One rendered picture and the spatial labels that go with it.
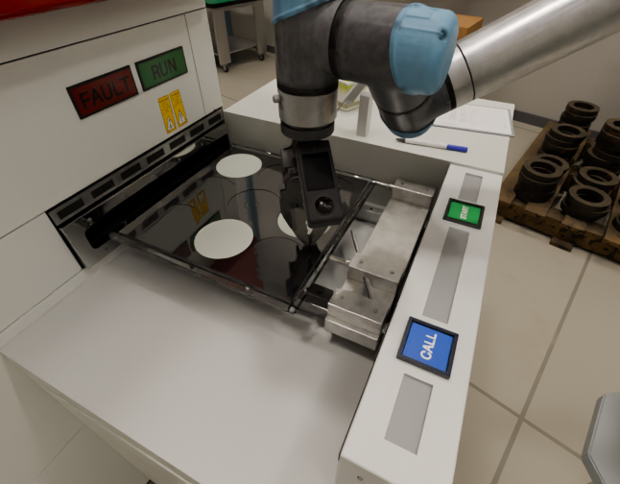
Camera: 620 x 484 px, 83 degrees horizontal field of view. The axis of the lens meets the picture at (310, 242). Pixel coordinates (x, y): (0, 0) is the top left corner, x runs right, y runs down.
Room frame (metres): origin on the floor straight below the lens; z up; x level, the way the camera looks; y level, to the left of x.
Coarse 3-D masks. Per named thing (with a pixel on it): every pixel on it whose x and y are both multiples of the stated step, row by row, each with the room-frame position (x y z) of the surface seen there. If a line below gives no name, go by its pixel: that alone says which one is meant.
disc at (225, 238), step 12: (204, 228) 0.47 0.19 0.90; (216, 228) 0.47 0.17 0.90; (228, 228) 0.47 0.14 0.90; (240, 228) 0.47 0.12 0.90; (204, 240) 0.44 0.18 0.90; (216, 240) 0.44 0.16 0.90; (228, 240) 0.44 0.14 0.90; (240, 240) 0.44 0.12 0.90; (204, 252) 0.41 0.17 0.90; (216, 252) 0.41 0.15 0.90; (228, 252) 0.41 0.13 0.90; (240, 252) 0.41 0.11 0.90
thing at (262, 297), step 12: (120, 240) 0.44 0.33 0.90; (132, 240) 0.44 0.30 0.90; (144, 252) 0.41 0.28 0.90; (156, 252) 0.41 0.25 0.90; (180, 264) 0.38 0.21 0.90; (204, 276) 0.36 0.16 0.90; (216, 276) 0.36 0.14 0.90; (240, 288) 0.33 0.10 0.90; (252, 288) 0.33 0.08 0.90; (264, 300) 0.31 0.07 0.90; (276, 300) 0.31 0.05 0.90; (288, 312) 0.29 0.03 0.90
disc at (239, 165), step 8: (224, 160) 0.70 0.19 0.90; (232, 160) 0.70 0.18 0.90; (240, 160) 0.70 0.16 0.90; (248, 160) 0.70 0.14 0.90; (256, 160) 0.70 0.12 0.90; (216, 168) 0.67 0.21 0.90; (224, 168) 0.67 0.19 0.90; (232, 168) 0.67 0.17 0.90; (240, 168) 0.67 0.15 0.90; (248, 168) 0.67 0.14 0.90; (256, 168) 0.67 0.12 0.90; (232, 176) 0.64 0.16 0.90; (240, 176) 0.64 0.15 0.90
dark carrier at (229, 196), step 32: (192, 192) 0.58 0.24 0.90; (224, 192) 0.58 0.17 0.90; (256, 192) 0.58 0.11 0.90; (352, 192) 0.58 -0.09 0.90; (160, 224) 0.48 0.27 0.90; (192, 224) 0.48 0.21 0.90; (256, 224) 0.48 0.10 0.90; (192, 256) 0.40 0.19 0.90; (256, 256) 0.40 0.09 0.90; (288, 256) 0.40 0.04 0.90; (320, 256) 0.40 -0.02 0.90; (256, 288) 0.34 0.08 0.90; (288, 288) 0.33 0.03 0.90
